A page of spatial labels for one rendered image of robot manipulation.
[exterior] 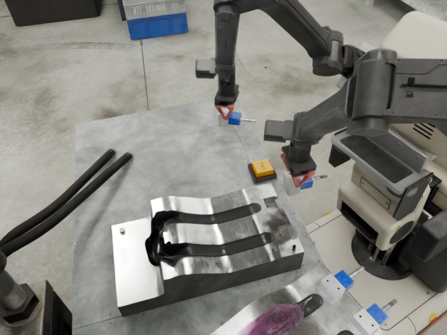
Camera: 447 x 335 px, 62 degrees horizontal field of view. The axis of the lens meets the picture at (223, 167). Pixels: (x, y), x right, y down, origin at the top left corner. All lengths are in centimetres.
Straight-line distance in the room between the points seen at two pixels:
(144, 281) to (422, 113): 78
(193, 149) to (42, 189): 145
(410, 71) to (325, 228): 138
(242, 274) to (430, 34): 72
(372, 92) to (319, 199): 183
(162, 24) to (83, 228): 307
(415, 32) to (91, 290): 104
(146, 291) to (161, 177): 46
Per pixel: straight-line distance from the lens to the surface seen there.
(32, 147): 302
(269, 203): 115
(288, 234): 109
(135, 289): 103
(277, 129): 94
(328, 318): 100
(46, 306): 120
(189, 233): 102
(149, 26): 408
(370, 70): 54
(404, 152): 108
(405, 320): 172
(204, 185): 129
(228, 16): 80
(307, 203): 230
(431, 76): 54
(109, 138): 155
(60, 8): 481
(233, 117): 133
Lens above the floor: 175
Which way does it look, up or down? 45 degrees down
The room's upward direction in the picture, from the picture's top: 3 degrees counter-clockwise
